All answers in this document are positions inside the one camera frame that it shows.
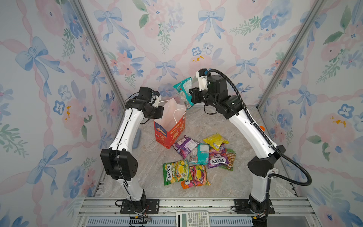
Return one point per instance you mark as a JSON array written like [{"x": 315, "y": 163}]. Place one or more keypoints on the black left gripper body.
[{"x": 156, "y": 113}]

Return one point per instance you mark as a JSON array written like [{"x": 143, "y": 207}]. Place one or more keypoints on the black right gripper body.
[{"x": 203, "y": 98}]

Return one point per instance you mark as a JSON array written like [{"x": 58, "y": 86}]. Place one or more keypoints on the red paper gift bag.
[{"x": 171, "y": 125}]

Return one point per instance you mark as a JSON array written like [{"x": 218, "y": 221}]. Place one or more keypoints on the yellow snack packet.
[{"x": 216, "y": 141}]

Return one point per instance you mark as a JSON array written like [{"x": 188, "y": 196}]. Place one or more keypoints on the teal snack packet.
[
  {"x": 200, "y": 155},
  {"x": 182, "y": 89}
]

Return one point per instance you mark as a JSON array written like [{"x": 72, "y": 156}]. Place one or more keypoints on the orange pink Fox's candy bag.
[{"x": 198, "y": 174}]

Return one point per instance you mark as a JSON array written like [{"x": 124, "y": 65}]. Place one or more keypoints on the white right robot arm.
[{"x": 262, "y": 164}]

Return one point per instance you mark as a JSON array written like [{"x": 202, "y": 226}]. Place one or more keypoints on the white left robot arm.
[{"x": 118, "y": 160}]

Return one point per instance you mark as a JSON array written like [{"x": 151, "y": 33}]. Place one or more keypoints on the purple Fox's candy bag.
[{"x": 217, "y": 157}]

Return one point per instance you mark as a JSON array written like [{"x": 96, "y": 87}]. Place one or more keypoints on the green Fox's candy bag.
[{"x": 178, "y": 171}]

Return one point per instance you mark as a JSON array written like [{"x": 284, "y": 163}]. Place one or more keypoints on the green nut snack packet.
[{"x": 231, "y": 155}]

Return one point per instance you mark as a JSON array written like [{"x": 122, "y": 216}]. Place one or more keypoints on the purple snack packet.
[{"x": 185, "y": 146}]

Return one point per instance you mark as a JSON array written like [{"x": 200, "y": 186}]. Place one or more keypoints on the grey calculator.
[{"x": 192, "y": 219}]

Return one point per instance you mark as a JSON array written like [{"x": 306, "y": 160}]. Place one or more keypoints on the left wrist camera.
[{"x": 148, "y": 94}]

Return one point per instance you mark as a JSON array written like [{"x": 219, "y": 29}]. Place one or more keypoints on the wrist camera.
[
  {"x": 148, "y": 94},
  {"x": 213, "y": 83}
]

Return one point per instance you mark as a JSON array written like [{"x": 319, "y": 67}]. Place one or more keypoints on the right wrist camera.
[{"x": 213, "y": 83}]

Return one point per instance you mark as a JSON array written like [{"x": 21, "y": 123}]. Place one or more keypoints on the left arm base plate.
[{"x": 144, "y": 206}]

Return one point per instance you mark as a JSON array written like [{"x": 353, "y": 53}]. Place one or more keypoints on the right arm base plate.
[{"x": 244, "y": 205}]

